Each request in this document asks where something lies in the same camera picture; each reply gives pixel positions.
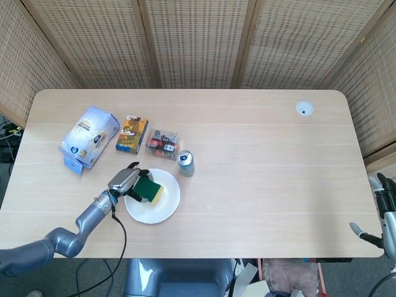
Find clear plastic box with items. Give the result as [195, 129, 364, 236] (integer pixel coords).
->
[145, 128, 181, 160]

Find white cable grommet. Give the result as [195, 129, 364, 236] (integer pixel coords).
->
[295, 101, 314, 116]

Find pink plastic bag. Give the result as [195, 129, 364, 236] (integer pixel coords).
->
[262, 259, 323, 295]

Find black floor cable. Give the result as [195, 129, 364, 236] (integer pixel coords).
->
[75, 258, 120, 293]

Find white round plate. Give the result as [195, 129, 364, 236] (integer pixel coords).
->
[124, 168, 181, 225]

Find woven bamboo screen panel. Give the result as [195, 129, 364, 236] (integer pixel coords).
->
[0, 0, 80, 128]
[20, 0, 159, 90]
[320, 0, 396, 186]
[231, 0, 394, 90]
[136, 0, 258, 90]

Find silver drink can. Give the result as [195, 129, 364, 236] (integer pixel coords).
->
[176, 150, 196, 178]

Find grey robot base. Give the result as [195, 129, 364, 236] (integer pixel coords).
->
[123, 258, 236, 297]

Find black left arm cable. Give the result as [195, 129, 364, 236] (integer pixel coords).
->
[57, 209, 127, 297]

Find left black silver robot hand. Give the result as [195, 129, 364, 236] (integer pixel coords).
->
[107, 161, 155, 204]

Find blue and white bag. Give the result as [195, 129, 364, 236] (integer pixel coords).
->
[58, 106, 121, 175]

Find green yellow sponge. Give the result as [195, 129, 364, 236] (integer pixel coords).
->
[132, 176, 164, 205]

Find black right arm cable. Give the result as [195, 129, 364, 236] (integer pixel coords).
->
[369, 271, 396, 297]

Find tangled cables with green connector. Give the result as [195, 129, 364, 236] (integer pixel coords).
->
[0, 119, 25, 162]

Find white cardboard piece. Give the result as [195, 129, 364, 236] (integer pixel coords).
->
[231, 262, 270, 297]

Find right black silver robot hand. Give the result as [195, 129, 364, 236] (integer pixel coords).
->
[349, 173, 396, 251]

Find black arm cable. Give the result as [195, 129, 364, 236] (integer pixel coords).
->
[369, 271, 396, 297]
[57, 209, 127, 297]

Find orange yellow carton box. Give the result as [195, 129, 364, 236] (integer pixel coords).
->
[115, 114, 149, 155]

